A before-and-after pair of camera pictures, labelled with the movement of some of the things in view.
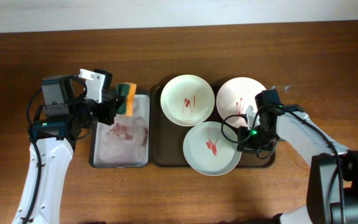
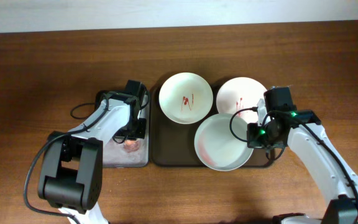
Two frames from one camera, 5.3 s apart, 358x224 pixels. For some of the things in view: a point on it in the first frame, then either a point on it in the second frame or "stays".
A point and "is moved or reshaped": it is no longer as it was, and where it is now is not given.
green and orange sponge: (127, 90) is moved or reshaped
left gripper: (110, 106) to (140, 133)
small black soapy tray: (125, 144) stays
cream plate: (187, 100) stays
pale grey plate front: (207, 151) is moved or reshaped
